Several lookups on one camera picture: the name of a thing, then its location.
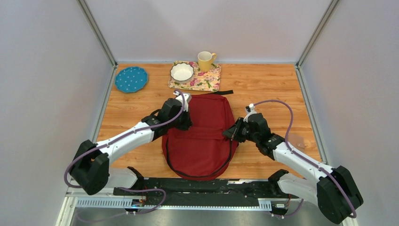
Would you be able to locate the yellow mug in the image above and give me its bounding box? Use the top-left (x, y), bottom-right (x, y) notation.
top-left (198, 51), bottom-right (217, 72)

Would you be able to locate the brown leather wallet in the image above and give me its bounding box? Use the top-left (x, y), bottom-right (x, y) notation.
top-left (287, 134), bottom-right (306, 152)

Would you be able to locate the red backpack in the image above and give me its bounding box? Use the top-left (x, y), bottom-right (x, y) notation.
top-left (162, 90), bottom-right (238, 181)

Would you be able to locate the floral serving tray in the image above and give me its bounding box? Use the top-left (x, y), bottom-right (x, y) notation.
top-left (168, 61), bottom-right (222, 92)

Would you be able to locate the white scalloped bowl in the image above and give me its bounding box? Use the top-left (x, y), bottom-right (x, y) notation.
top-left (170, 63), bottom-right (194, 84)

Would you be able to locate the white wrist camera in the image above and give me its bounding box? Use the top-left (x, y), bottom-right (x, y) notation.
top-left (173, 90), bottom-right (192, 112)
top-left (243, 103), bottom-right (257, 122)

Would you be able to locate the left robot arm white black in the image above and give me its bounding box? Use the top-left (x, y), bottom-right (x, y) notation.
top-left (64, 93), bottom-right (192, 195)

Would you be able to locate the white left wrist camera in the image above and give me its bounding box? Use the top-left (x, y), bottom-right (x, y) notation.
top-left (173, 90), bottom-right (192, 112)

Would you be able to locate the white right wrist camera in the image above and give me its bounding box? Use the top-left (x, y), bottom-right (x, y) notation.
top-left (243, 103), bottom-right (257, 122)

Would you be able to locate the blue polka dot plate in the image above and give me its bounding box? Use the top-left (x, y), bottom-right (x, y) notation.
top-left (114, 66), bottom-right (148, 93)

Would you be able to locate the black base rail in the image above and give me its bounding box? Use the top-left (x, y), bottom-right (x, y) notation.
top-left (113, 178), bottom-right (297, 215)

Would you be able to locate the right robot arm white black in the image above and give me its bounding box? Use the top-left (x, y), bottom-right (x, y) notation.
top-left (223, 113), bottom-right (364, 224)

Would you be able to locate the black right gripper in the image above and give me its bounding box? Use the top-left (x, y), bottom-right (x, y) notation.
top-left (222, 117), bottom-right (259, 144)

